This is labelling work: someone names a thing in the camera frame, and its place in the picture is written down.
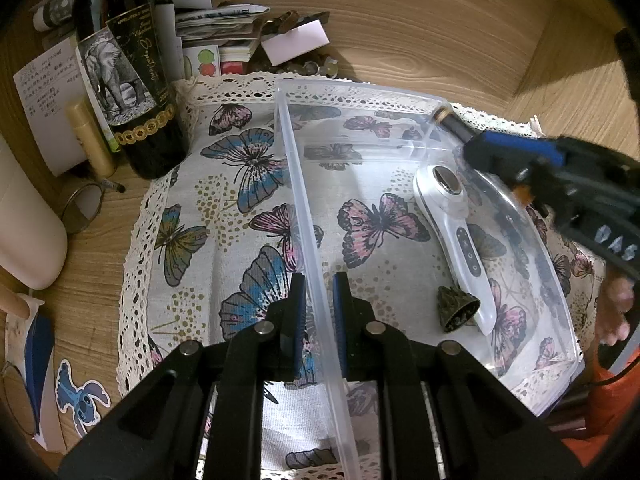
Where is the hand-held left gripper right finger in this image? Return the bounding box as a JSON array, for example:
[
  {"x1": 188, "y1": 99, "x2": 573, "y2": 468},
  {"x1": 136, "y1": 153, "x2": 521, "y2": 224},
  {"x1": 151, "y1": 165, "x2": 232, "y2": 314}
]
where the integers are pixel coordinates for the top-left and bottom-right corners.
[{"x1": 333, "y1": 272, "x2": 586, "y2": 480}]

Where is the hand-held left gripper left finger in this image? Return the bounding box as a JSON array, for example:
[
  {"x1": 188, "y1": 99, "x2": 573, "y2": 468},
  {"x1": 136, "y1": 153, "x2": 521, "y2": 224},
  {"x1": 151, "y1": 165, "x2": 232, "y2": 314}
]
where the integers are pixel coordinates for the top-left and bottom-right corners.
[{"x1": 60, "y1": 272, "x2": 307, "y2": 480}]

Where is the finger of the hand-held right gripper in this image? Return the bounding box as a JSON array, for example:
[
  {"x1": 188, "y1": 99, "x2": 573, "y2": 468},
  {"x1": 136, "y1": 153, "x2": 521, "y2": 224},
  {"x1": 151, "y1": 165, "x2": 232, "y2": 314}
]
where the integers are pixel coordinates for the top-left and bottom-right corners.
[{"x1": 462, "y1": 130, "x2": 566, "y2": 183}]

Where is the black pen with gold tip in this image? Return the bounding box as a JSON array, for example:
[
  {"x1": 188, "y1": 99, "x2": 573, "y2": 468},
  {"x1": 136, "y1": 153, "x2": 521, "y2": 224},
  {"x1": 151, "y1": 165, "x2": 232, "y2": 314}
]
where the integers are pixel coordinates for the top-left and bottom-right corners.
[{"x1": 432, "y1": 105, "x2": 475, "y2": 145}]

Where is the clear plastic storage box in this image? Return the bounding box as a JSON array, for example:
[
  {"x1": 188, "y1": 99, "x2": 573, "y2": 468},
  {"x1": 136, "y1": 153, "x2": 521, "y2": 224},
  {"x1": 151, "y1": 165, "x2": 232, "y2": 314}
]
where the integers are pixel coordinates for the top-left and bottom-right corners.
[{"x1": 275, "y1": 77, "x2": 585, "y2": 475}]

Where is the person's right hand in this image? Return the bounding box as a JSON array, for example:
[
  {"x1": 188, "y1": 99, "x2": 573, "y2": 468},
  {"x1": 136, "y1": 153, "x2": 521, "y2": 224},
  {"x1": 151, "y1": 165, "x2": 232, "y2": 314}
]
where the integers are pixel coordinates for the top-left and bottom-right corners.
[{"x1": 597, "y1": 276, "x2": 633, "y2": 347}]

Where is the white handheld massager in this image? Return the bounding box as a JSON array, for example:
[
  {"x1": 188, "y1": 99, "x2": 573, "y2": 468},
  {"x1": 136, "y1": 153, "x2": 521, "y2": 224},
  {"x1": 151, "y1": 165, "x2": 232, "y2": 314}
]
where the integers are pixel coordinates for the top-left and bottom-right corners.
[{"x1": 413, "y1": 165, "x2": 501, "y2": 337}]

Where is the small bronze bell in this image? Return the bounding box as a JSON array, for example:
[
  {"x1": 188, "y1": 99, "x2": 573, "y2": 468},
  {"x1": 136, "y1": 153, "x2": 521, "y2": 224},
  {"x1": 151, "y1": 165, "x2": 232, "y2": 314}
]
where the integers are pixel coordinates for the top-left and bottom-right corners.
[{"x1": 436, "y1": 285, "x2": 481, "y2": 334}]

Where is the butterfly print lace tablecloth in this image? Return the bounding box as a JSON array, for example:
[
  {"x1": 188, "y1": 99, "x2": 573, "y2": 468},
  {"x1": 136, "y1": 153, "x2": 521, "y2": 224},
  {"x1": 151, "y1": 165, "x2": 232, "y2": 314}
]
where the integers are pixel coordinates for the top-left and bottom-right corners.
[{"x1": 117, "y1": 72, "x2": 608, "y2": 480}]

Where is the orange clothing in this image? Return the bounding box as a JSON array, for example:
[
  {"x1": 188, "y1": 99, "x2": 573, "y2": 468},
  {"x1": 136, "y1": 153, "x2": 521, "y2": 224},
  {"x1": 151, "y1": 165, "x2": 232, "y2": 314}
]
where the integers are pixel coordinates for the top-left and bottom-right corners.
[{"x1": 562, "y1": 355, "x2": 640, "y2": 467}]

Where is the blue cartoon sticker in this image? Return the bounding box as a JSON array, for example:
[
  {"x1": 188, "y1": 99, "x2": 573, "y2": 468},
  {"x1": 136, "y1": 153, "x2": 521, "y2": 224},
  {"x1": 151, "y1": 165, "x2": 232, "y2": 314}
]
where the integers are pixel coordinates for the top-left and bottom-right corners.
[{"x1": 54, "y1": 358, "x2": 111, "y2": 437}]

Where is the pile of small metal trinkets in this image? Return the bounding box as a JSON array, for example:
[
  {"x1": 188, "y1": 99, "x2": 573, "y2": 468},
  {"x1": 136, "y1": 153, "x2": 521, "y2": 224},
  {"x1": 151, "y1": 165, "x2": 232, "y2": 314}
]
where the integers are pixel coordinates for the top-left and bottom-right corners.
[{"x1": 249, "y1": 10, "x2": 342, "y2": 79}]

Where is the dark wine bottle elephant label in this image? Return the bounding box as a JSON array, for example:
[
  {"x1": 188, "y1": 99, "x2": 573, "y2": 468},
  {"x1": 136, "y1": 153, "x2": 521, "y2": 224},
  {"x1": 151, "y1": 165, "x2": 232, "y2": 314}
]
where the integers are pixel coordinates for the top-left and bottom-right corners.
[{"x1": 74, "y1": 0, "x2": 192, "y2": 180}]

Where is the blue and white booklet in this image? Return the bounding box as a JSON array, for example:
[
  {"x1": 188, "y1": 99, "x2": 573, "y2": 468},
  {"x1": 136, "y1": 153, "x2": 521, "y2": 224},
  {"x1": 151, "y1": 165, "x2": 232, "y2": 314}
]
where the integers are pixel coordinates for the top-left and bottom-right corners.
[{"x1": 4, "y1": 296, "x2": 63, "y2": 453}]

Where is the gold cosmetic tube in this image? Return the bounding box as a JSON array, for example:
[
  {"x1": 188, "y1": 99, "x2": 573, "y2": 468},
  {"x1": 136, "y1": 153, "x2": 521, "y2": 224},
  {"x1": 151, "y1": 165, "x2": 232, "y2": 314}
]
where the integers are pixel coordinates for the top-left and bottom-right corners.
[{"x1": 67, "y1": 97, "x2": 119, "y2": 176}]

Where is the green and red sticker sheet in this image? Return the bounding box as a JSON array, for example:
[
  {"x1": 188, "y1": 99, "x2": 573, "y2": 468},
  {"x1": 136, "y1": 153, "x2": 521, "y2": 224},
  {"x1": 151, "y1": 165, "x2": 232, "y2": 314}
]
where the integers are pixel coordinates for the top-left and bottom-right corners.
[{"x1": 182, "y1": 45, "x2": 221, "y2": 79}]

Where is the white rounded cylinder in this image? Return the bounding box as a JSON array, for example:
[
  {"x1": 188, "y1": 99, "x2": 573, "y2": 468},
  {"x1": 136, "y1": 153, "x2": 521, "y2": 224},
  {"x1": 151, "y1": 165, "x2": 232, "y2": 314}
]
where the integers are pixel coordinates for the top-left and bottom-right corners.
[{"x1": 0, "y1": 135, "x2": 68, "y2": 290}]

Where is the stack of papers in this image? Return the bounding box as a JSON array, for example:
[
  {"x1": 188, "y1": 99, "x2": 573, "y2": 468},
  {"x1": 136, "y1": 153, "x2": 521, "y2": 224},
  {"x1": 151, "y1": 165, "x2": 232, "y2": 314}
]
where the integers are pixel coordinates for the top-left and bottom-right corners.
[{"x1": 147, "y1": 0, "x2": 271, "y2": 63}]

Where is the handwritten white note paper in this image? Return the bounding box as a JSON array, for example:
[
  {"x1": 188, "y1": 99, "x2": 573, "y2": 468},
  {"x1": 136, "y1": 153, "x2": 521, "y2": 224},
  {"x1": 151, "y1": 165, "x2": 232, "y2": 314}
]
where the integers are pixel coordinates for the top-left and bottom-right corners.
[{"x1": 12, "y1": 40, "x2": 108, "y2": 177}]

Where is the rolled dotted paper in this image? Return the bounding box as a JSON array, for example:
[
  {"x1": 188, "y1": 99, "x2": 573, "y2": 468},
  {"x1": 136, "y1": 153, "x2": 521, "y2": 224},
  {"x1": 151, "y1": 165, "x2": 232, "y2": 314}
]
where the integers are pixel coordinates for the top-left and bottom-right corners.
[{"x1": 31, "y1": 0, "x2": 90, "y2": 32}]

